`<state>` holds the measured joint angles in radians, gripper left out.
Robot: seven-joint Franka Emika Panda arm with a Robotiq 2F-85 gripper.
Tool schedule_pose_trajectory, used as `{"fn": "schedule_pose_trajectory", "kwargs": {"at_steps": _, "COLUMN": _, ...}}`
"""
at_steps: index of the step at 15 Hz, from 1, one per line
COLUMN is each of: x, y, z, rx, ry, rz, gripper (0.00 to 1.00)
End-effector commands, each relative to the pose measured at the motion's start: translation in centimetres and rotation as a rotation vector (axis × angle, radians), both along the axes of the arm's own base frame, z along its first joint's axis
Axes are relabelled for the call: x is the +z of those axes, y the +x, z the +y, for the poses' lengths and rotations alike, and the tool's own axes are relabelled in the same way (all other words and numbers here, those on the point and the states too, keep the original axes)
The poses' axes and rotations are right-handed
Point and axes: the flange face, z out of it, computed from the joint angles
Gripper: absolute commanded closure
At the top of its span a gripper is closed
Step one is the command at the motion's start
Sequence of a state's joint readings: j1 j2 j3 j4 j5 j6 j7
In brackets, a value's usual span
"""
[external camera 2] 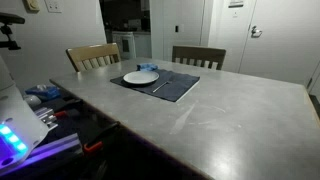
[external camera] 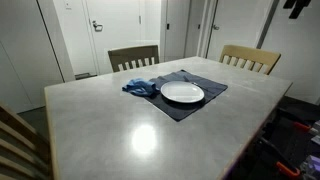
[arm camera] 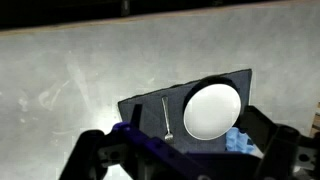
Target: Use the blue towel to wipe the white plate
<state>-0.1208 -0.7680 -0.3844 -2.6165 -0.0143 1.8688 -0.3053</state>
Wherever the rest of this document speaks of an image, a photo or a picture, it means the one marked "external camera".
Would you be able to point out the blue towel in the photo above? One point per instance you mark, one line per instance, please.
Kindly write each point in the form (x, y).
(140, 87)

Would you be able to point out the white plate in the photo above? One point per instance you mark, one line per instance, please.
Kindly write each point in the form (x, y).
(182, 92)

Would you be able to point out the dark blue placemat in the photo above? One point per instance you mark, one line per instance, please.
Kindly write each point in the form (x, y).
(179, 111)

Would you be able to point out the dark wooden chair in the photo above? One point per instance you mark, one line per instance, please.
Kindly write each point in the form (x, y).
(133, 57)

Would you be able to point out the light wooden chair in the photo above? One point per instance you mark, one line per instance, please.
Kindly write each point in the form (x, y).
(250, 56)

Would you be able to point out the orange black clamp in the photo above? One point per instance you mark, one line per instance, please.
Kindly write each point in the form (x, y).
(283, 165)
(298, 122)

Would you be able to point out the silver door handle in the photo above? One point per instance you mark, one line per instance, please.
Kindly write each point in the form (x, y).
(97, 27)

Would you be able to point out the wooden chair near camera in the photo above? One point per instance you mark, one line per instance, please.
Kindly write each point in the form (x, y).
(25, 153)

